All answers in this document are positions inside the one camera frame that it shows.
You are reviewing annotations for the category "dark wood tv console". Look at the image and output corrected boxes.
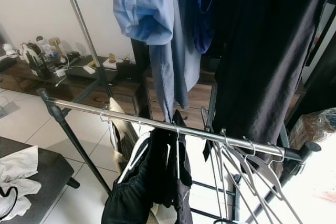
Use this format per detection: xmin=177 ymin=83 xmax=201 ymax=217
xmin=0 ymin=55 xmax=216 ymax=125

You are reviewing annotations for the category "white black steam iron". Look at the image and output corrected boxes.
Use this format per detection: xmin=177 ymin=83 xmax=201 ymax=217
xmin=21 ymin=43 xmax=45 ymax=72

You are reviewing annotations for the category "white robot toy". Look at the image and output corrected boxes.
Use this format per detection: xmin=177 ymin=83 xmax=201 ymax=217
xmin=36 ymin=35 xmax=56 ymax=57

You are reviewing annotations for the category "gold table lamp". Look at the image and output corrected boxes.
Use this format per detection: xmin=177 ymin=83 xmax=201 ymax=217
xmin=48 ymin=37 xmax=68 ymax=59

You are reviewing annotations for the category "black metal clothes rack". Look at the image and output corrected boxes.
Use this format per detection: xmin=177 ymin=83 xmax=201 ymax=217
xmin=37 ymin=0 xmax=323 ymax=224

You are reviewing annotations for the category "flat black set-top box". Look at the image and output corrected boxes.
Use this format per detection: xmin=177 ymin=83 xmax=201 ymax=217
xmin=66 ymin=55 xmax=108 ymax=80

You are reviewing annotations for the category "grey fabric ottoman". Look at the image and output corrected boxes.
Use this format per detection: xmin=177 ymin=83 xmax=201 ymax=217
xmin=0 ymin=137 xmax=80 ymax=224

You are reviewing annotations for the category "yellow figurine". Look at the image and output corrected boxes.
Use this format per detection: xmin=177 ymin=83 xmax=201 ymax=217
xmin=104 ymin=54 xmax=119 ymax=70

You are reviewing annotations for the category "small black box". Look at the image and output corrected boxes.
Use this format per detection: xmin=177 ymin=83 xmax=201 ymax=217
xmin=115 ymin=60 xmax=137 ymax=83

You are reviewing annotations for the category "black tower speaker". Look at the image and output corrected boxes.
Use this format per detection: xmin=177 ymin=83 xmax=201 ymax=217
xmin=130 ymin=38 xmax=152 ymax=117

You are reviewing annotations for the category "black shirt white collar trim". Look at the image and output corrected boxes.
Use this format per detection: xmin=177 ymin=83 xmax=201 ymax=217
xmin=102 ymin=130 xmax=158 ymax=224

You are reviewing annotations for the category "dark blue garment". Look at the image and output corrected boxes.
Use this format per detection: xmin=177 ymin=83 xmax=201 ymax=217
xmin=191 ymin=0 xmax=216 ymax=55

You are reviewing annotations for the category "long black garment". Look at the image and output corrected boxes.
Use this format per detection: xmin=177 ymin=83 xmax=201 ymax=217
xmin=204 ymin=0 xmax=334 ymax=148

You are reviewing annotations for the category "dark grey curtain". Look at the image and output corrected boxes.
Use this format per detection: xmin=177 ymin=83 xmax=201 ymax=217
xmin=289 ymin=22 xmax=336 ymax=130

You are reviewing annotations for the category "white round camera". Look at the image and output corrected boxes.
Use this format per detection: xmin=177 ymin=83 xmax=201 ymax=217
xmin=3 ymin=43 xmax=17 ymax=57

